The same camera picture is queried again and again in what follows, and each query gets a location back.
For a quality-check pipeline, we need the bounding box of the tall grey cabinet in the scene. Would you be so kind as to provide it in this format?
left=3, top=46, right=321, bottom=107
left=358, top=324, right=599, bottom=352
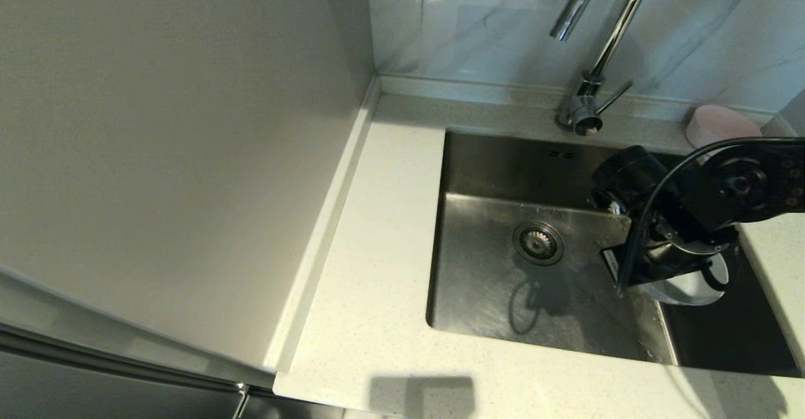
left=0, top=0, right=382, bottom=419

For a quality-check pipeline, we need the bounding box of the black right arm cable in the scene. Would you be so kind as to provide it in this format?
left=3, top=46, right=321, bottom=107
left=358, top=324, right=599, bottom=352
left=616, top=136, right=805, bottom=297

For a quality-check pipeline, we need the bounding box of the chrome gooseneck faucet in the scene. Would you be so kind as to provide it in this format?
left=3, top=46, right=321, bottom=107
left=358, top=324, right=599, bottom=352
left=548, top=0, right=656, bottom=137

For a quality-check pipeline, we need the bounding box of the stainless steel sink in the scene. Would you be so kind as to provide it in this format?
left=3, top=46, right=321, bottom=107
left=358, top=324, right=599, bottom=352
left=426, top=128, right=802, bottom=379

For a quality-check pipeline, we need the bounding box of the round metal sink drain strainer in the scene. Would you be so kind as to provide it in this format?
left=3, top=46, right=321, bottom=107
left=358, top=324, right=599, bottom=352
left=513, top=221, right=565, bottom=267

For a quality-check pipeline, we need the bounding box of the pink round bowl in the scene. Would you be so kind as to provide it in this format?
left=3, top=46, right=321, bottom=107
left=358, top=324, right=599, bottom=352
left=686, top=104, right=763, bottom=149

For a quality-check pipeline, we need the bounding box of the pale round bowl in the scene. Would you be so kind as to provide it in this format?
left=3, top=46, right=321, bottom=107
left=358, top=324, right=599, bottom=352
left=640, top=254, right=731, bottom=308

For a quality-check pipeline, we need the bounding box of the grey under-counter cabinet front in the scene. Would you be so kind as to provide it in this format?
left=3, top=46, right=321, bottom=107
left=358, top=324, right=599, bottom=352
left=248, top=389, right=378, bottom=419

